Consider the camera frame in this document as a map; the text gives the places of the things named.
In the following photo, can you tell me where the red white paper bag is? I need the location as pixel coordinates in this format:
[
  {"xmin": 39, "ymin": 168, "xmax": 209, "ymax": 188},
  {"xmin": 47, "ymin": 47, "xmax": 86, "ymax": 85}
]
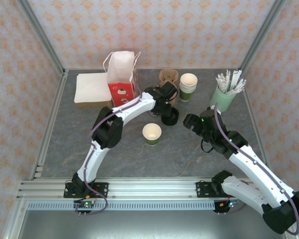
[{"xmin": 103, "ymin": 50, "xmax": 142, "ymax": 110}]

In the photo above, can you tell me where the green paper cup stack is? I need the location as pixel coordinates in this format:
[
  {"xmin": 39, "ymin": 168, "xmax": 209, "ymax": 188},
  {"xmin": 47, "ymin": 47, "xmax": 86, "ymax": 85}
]
[{"xmin": 179, "ymin": 73, "xmax": 198, "ymax": 103}]

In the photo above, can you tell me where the white paper napkin stack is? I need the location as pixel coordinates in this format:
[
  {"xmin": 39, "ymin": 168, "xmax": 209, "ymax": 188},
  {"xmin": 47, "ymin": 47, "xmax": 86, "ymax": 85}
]
[{"xmin": 74, "ymin": 72, "xmax": 113, "ymax": 104}]

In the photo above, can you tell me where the aluminium frame post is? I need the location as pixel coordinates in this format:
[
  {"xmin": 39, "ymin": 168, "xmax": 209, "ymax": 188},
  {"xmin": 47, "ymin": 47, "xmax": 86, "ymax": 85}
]
[
  {"xmin": 16, "ymin": 0, "xmax": 66, "ymax": 75},
  {"xmin": 238, "ymin": 0, "xmax": 288, "ymax": 73}
]

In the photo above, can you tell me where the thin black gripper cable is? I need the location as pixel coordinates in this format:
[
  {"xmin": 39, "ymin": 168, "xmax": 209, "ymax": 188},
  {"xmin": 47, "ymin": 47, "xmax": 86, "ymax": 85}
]
[{"xmin": 200, "ymin": 138, "xmax": 216, "ymax": 154}]

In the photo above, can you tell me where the grey slotted cable duct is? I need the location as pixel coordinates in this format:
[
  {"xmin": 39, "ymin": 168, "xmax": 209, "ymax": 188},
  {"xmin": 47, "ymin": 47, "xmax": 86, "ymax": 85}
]
[{"xmin": 27, "ymin": 201, "xmax": 216, "ymax": 212}]

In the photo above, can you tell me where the mint green straw holder cup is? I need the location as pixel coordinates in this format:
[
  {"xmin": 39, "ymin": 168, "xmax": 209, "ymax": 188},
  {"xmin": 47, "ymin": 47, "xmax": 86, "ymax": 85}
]
[{"xmin": 209, "ymin": 84, "xmax": 236, "ymax": 113}]

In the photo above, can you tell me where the aluminium mounting rail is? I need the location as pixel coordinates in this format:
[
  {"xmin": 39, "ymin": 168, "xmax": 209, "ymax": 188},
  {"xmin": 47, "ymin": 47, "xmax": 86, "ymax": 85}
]
[{"xmin": 16, "ymin": 177, "xmax": 267, "ymax": 201}]

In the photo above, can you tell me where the brown cardboard box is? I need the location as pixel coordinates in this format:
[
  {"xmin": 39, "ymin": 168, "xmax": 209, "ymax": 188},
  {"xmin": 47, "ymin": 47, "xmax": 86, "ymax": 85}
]
[{"xmin": 76, "ymin": 99, "xmax": 113, "ymax": 109}]

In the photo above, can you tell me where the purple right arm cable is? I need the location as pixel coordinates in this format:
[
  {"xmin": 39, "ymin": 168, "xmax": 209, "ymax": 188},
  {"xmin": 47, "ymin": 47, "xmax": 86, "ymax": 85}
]
[{"xmin": 214, "ymin": 102, "xmax": 299, "ymax": 236}]

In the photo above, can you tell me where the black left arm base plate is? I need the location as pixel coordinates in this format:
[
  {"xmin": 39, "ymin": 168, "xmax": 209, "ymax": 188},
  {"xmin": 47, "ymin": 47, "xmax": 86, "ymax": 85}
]
[{"xmin": 63, "ymin": 182, "xmax": 109, "ymax": 199}]

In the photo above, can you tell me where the black plastic cup lid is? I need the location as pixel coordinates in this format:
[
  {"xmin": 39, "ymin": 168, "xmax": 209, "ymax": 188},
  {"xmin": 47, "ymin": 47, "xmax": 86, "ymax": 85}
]
[{"xmin": 161, "ymin": 108, "xmax": 179, "ymax": 122}]

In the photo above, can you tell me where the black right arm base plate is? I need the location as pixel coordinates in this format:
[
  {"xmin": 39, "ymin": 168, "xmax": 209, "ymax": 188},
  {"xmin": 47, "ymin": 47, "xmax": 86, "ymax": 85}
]
[{"xmin": 196, "ymin": 181, "xmax": 224, "ymax": 199}]

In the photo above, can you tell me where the green paper coffee cup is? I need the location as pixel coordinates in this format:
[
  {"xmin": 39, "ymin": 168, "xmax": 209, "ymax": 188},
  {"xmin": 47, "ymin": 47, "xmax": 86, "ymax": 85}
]
[{"xmin": 142, "ymin": 123, "xmax": 162, "ymax": 146}]

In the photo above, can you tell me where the white paper wrapped straw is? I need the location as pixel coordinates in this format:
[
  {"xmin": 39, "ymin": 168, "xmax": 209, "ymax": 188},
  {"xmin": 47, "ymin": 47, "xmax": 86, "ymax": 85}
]
[
  {"xmin": 226, "ymin": 78, "xmax": 247, "ymax": 95},
  {"xmin": 229, "ymin": 69, "xmax": 240, "ymax": 92},
  {"xmin": 233, "ymin": 70, "xmax": 243, "ymax": 93},
  {"xmin": 215, "ymin": 76, "xmax": 227, "ymax": 94},
  {"xmin": 224, "ymin": 70, "xmax": 231, "ymax": 92}
]

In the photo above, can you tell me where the grey metal sheet panel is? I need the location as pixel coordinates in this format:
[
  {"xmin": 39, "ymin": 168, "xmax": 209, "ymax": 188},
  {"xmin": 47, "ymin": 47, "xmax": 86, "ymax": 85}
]
[{"xmin": 4, "ymin": 210, "xmax": 297, "ymax": 239}]

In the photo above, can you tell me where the brown pulp cup carrier stack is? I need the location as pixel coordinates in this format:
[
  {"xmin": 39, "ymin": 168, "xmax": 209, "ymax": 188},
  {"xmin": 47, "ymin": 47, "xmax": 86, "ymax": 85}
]
[{"xmin": 158, "ymin": 74, "xmax": 179, "ymax": 108}]

